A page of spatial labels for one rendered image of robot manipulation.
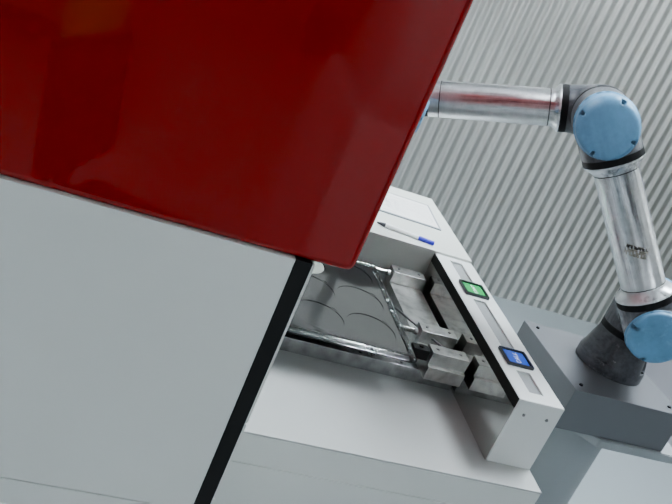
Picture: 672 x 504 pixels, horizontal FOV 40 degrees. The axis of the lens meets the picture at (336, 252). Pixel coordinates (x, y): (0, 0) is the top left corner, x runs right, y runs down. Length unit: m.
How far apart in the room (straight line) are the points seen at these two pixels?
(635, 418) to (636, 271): 0.34
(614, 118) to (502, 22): 2.51
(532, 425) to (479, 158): 2.82
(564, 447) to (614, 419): 0.17
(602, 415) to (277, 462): 0.74
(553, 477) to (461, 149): 2.46
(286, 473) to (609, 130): 0.83
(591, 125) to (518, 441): 0.58
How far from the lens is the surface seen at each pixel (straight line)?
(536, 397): 1.68
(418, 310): 1.97
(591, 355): 2.04
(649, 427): 2.05
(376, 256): 2.05
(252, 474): 1.53
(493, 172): 4.46
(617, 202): 1.80
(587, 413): 1.95
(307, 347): 1.73
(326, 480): 1.57
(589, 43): 4.42
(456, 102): 1.89
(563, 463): 2.13
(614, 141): 1.75
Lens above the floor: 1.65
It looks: 22 degrees down
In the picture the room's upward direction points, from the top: 24 degrees clockwise
